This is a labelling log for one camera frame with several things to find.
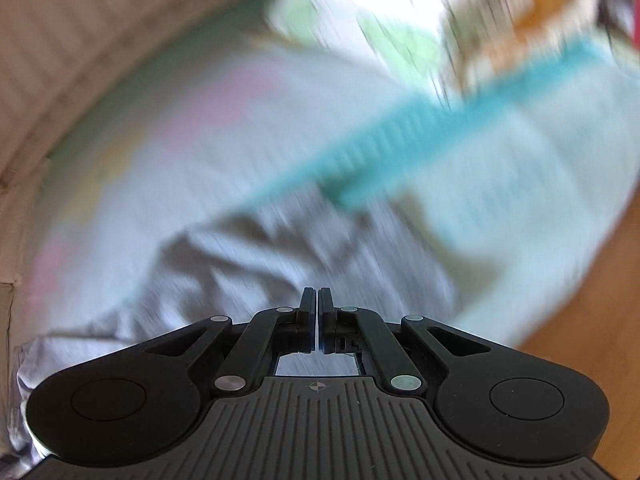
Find pastel printed blanket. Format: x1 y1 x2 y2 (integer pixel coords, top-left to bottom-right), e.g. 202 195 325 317
20 0 640 352

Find white leaf print quilt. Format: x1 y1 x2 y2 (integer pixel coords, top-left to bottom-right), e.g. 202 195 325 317
244 0 603 92

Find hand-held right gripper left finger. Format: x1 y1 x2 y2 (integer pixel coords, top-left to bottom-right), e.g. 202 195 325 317
144 287 318 397

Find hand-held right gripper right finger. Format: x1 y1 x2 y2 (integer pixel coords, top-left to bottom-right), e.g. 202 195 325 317
319 287 497 397

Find grey pants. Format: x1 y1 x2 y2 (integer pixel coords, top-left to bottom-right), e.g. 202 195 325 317
10 195 462 467

